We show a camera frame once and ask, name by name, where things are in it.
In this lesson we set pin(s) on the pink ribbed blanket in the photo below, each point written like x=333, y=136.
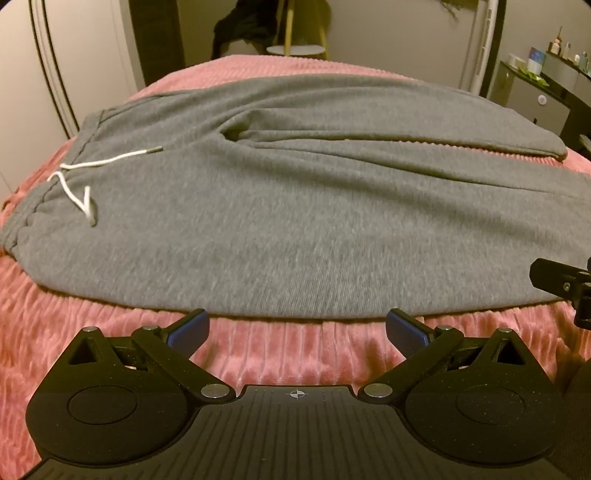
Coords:
x=277, y=355

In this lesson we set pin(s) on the dark clothing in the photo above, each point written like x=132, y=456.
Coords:
x=244, y=23

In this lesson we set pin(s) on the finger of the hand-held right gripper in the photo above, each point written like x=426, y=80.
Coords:
x=561, y=279

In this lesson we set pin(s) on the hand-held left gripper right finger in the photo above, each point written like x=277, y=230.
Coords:
x=402, y=328

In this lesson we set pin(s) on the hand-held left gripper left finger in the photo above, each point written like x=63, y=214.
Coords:
x=193, y=328

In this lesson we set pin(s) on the black desk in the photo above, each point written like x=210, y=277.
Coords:
x=561, y=92

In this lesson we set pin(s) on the white round stool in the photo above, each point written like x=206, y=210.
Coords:
x=295, y=50

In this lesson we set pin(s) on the blue white box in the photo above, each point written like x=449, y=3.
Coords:
x=536, y=59

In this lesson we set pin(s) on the white wardrobe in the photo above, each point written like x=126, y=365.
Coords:
x=69, y=60

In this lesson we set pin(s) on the grey cabinet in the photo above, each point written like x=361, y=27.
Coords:
x=547, y=99

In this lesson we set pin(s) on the white curved pole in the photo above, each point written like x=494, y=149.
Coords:
x=485, y=41

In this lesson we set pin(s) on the yellow wooden chair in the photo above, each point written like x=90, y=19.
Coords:
x=290, y=23

